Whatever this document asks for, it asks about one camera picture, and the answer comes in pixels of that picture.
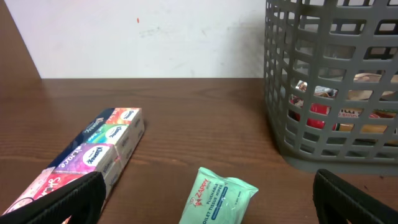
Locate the Kleenex tissue multipack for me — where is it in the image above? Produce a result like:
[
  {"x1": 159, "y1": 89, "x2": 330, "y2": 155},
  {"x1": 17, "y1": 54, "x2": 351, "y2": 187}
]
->
[{"x1": 4, "y1": 108, "x2": 145, "y2": 213}]

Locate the grey plastic basket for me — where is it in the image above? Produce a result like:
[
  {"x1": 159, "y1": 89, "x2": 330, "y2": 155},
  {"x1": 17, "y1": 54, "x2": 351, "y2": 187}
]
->
[{"x1": 264, "y1": 0, "x2": 397, "y2": 175}]

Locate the red spaghetti package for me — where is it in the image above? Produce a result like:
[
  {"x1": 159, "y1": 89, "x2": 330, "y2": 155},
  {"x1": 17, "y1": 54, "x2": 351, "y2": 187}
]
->
[{"x1": 289, "y1": 95, "x2": 398, "y2": 134}]

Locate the teal wet wipes pack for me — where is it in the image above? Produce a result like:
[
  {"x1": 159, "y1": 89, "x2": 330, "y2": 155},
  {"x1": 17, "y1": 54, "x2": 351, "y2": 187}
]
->
[{"x1": 179, "y1": 167, "x2": 259, "y2": 224}]

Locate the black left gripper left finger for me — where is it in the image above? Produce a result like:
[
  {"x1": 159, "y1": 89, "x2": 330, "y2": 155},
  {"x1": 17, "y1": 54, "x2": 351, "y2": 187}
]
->
[{"x1": 1, "y1": 172, "x2": 106, "y2": 224}]

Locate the white brown snack bag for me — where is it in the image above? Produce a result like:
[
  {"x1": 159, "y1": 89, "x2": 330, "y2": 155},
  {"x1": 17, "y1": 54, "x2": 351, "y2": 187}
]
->
[{"x1": 295, "y1": 73, "x2": 396, "y2": 100}]

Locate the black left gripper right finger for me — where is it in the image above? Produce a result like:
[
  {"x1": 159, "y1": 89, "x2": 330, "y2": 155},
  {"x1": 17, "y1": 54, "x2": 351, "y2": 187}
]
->
[{"x1": 313, "y1": 169, "x2": 397, "y2": 224}]

